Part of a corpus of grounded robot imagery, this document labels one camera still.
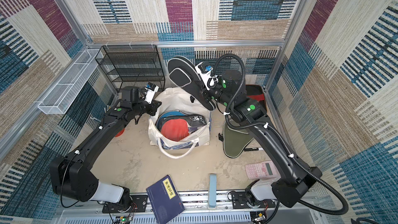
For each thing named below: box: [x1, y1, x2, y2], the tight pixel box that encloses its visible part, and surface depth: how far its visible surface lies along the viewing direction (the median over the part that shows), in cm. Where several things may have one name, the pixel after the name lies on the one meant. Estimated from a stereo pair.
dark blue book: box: [145, 174, 186, 224], surface depth 76 cm
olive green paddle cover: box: [222, 121, 255, 159], surface depth 95 cm
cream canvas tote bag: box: [148, 87, 213, 160], surface depth 83 cm
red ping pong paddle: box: [160, 118, 205, 142], surface depth 91 cm
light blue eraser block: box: [208, 173, 218, 208], surface depth 74 cm
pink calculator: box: [245, 160, 277, 179], surface depth 83 cm
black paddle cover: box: [166, 55, 217, 112], surface depth 60 cm
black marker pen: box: [243, 147, 264, 152], surface depth 91 cm
